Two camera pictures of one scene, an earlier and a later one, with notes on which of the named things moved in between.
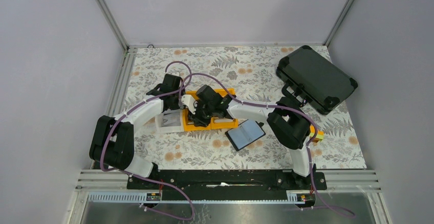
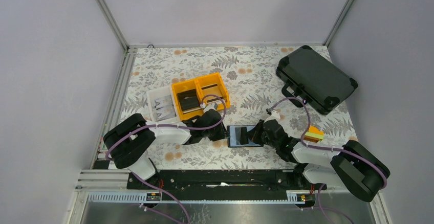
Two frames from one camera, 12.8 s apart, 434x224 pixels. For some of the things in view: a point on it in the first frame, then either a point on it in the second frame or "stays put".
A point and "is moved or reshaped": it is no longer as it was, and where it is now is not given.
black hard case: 313,81 stays put
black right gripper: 232,185 stays put
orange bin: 211,126 is moved or reshaped
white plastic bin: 159,129 is moved or reshaped
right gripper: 195,118 to 254,134
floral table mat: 226,108 stays put
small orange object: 320,135 stays put
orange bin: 213,124 is moved or reshaped
